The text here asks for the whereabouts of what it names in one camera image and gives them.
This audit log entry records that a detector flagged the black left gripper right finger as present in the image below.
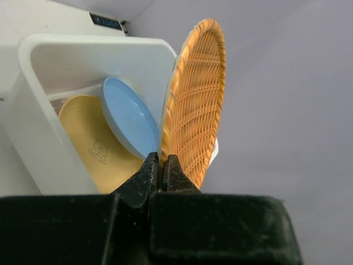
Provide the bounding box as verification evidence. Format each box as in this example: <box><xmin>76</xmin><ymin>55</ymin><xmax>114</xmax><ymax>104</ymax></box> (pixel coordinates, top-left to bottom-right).
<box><xmin>162</xmin><ymin>155</ymin><xmax>201</xmax><ymax>193</ymax></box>

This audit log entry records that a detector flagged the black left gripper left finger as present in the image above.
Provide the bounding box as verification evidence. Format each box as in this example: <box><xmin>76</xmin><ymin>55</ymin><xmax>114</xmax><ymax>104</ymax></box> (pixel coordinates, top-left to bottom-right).
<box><xmin>113</xmin><ymin>152</ymin><xmax>159</xmax><ymax>209</ymax></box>

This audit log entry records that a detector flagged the tan round plate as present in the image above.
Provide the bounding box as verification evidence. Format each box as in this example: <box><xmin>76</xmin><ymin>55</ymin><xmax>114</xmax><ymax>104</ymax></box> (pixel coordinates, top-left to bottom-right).
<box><xmin>58</xmin><ymin>95</ymin><xmax>143</xmax><ymax>194</ymax></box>

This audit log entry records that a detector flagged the woven wicker round plate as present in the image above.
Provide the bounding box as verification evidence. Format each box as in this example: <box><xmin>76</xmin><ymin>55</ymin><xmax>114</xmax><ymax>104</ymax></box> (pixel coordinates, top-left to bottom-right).
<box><xmin>158</xmin><ymin>19</ymin><xmax>226</xmax><ymax>188</ymax></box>

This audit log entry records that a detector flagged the blue round plate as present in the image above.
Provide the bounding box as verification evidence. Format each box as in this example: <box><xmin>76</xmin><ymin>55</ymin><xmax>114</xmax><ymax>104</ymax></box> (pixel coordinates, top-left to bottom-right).
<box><xmin>100</xmin><ymin>77</ymin><xmax>158</xmax><ymax>159</ymax></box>

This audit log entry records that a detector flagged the white plastic bin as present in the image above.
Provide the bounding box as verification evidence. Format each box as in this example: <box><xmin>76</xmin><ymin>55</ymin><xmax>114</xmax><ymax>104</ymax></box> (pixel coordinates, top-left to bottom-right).
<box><xmin>0</xmin><ymin>33</ymin><xmax>220</xmax><ymax>195</ymax></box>

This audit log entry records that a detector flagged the blue label sticker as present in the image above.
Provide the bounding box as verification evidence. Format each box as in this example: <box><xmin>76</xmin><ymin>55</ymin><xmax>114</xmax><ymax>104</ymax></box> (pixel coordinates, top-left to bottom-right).
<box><xmin>89</xmin><ymin>13</ymin><xmax>123</xmax><ymax>31</ymax></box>

